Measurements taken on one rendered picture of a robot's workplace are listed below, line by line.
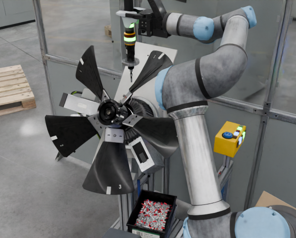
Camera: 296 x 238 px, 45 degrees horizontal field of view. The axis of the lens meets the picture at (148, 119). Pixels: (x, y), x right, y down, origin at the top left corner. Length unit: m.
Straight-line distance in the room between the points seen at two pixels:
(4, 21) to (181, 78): 6.31
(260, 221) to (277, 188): 1.47
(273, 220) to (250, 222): 0.05
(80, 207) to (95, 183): 1.30
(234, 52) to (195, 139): 0.25
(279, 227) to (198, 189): 0.21
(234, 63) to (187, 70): 0.12
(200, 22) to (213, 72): 0.33
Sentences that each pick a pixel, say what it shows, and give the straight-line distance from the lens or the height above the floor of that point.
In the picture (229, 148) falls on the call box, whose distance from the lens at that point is 1.69.
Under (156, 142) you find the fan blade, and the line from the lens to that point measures 1.46.
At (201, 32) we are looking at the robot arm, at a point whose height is 1.64.
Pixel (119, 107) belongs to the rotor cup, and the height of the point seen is 1.25.
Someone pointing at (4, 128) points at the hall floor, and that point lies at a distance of 3.97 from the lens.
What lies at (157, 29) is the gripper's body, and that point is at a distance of 1.32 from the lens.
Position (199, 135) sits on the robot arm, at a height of 1.48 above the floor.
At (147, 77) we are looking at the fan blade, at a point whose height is 1.35.
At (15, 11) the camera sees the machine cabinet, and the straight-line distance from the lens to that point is 7.18.
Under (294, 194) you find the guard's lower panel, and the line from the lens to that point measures 2.39.
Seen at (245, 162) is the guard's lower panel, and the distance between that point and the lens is 2.34.
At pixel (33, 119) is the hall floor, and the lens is 4.01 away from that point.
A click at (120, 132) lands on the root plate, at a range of 1.62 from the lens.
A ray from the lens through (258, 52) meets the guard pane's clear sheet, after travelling 2.00.
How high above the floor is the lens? 2.02
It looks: 32 degrees down
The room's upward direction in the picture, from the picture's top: 1 degrees counter-clockwise
